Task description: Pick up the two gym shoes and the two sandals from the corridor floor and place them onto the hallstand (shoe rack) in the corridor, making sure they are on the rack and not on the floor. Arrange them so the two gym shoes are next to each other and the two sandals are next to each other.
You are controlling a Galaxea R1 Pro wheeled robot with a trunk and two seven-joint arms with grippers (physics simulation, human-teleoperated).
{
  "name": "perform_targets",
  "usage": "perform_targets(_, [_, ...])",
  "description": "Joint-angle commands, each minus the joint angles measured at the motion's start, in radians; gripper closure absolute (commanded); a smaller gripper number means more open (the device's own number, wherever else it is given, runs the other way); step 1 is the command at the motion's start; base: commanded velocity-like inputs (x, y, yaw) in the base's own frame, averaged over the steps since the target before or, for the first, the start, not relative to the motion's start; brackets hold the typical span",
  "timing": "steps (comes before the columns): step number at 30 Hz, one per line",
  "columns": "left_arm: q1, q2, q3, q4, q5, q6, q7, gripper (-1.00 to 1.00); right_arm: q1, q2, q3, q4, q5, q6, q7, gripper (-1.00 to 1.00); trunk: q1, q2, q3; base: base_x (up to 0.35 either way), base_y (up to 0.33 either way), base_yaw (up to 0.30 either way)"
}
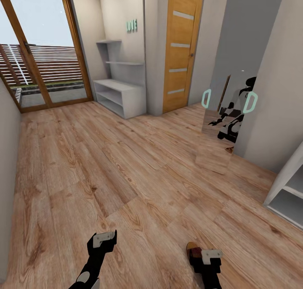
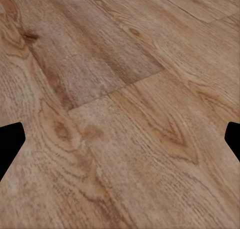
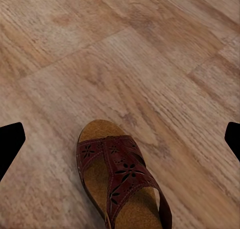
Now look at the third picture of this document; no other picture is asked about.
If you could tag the sandal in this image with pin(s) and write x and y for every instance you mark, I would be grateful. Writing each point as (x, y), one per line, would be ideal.
(115, 178)

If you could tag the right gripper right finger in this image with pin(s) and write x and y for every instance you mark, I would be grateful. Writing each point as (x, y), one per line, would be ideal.
(232, 137)

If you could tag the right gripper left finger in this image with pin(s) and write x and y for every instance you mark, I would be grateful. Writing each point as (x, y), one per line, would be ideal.
(12, 138)

